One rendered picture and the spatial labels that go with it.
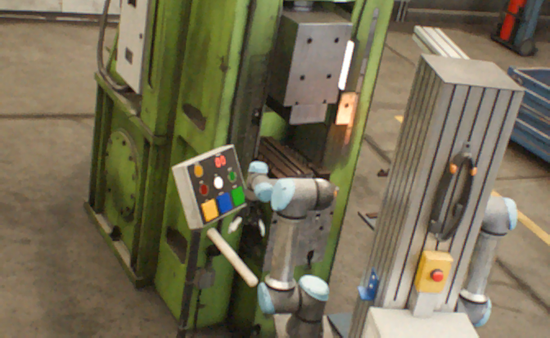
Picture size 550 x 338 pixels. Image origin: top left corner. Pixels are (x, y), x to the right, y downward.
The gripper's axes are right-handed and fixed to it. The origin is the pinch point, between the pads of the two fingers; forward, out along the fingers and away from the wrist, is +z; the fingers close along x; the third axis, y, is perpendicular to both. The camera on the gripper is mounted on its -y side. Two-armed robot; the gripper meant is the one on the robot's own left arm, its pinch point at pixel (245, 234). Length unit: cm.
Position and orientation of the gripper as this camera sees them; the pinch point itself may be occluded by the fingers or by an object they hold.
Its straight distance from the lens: 349.7
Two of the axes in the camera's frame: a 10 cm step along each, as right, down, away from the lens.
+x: 9.8, 0.9, 1.9
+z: -1.7, 8.9, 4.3
